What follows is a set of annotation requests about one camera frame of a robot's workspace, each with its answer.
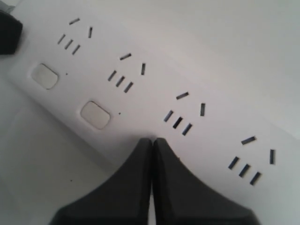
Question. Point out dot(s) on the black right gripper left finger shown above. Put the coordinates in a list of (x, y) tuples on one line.
[(123, 199)]

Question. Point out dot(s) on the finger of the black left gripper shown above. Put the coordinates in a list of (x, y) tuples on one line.
[(10, 33)]

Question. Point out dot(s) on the white five-outlet power strip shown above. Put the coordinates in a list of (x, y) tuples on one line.
[(89, 73)]

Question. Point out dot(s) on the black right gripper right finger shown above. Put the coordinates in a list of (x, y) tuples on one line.
[(180, 198)]

